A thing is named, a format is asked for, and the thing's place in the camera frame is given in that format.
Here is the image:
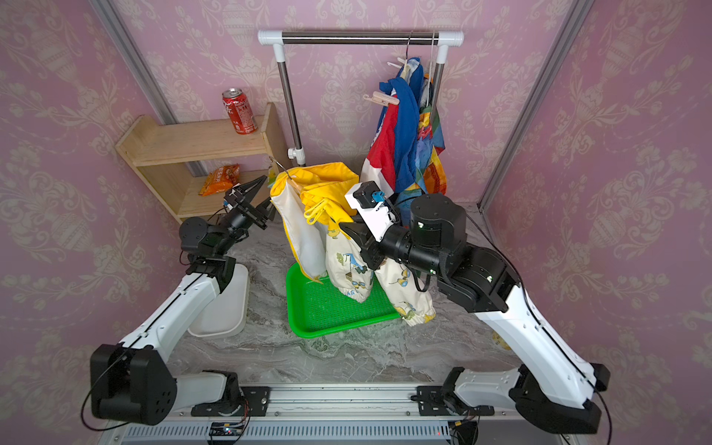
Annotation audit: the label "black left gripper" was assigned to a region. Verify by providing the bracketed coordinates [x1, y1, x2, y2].
[215, 178, 282, 260]

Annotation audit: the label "yellow white dinosaur jacket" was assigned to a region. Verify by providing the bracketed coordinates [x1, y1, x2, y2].
[270, 162, 436, 326]

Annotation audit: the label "wooden clothes hanger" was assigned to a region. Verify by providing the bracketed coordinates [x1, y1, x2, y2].
[269, 156, 303, 193]

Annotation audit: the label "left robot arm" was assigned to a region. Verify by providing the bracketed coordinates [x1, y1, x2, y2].
[82, 176, 276, 428]

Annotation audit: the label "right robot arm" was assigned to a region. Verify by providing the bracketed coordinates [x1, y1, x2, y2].
[340, 182, 611, 435]

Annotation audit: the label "orange snack bag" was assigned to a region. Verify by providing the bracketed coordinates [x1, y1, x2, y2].
[198, 164, 240, 197]

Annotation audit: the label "green plastic basket tray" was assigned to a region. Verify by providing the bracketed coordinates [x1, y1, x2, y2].
[286, 264, 401, 339]

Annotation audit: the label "blue red white jacket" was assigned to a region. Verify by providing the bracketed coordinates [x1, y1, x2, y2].
[361, 57, 424, 198]

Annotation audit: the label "wooden two-tier shelf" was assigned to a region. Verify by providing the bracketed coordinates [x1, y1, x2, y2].
[115, 103, 289, 222]

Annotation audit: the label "rainbow striped jacket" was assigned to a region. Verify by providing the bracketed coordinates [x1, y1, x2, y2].
[415, 76, 448, 195]

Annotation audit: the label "red soda can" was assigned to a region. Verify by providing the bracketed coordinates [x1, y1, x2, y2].
[222, 88, 258, 135]

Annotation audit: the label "white plastic bin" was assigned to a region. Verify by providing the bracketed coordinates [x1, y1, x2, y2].
[187, 264, 250, 339]

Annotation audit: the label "pink clothespin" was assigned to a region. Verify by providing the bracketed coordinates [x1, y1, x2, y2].
[363, 91, 400, 107]

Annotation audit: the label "white clothespin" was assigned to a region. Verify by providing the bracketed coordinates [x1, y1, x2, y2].
[387, 57, 407, 70]

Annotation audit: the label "steel clothes rack white joints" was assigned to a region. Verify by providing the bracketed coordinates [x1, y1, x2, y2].
[257, 30, 465, 166]

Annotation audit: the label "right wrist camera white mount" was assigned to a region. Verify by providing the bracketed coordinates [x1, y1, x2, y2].
[345, 181, 399, 242]

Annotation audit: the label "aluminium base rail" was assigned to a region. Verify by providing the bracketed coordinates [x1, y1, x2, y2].
[99, 383, 586, 444]

